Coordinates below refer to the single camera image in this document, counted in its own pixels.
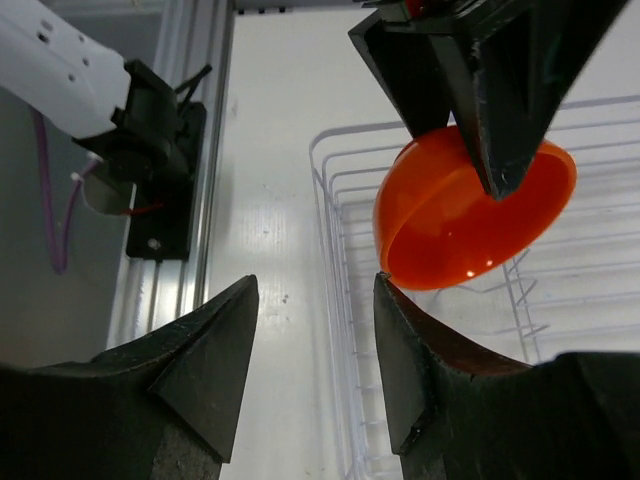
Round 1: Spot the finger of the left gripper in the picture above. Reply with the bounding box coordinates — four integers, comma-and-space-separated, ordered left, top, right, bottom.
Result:
429, 0, 626, 200
348, 12, 451, 138

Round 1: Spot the orange bowl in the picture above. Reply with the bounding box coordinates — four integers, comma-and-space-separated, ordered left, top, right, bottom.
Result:
372, 126, 577, 291

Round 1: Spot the aluminium rail front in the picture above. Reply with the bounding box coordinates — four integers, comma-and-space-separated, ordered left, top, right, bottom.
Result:
107, 1, 233, 348

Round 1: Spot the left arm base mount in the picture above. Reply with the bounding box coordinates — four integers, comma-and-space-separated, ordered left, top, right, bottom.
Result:
125, 102, 207, 262

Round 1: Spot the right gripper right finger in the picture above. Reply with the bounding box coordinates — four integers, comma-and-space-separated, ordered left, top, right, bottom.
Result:
373, 274, 639, 479

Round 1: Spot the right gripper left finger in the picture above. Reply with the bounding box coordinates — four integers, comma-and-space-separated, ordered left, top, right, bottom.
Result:
1, 275, 259, 479

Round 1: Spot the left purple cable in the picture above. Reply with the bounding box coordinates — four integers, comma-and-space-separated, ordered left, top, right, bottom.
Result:
30, 109, 101, 276

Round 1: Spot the wire dish rack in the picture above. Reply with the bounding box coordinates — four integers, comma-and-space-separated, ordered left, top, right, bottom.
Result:
309, 95, 639, 479

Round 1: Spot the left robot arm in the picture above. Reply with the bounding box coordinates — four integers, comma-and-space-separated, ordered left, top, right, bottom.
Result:
1, 1, 625, 219

